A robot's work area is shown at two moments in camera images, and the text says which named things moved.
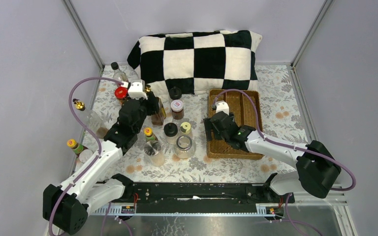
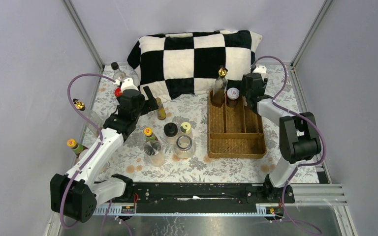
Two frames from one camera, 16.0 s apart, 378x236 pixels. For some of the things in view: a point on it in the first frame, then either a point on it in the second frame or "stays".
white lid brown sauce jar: x=177 y=108 -> x=233 y=95
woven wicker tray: x=244 y=114 stays
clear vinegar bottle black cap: x=118 y=74 stays
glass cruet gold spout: x=158 y=118 -> x=219 y=92
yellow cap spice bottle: x=185 y=128 stays
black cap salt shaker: x=170 y=129 stays
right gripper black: x=209 y=126 -> x=243 y=84
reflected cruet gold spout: x=93 y=122 stays
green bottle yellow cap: x=149 y=135 stays
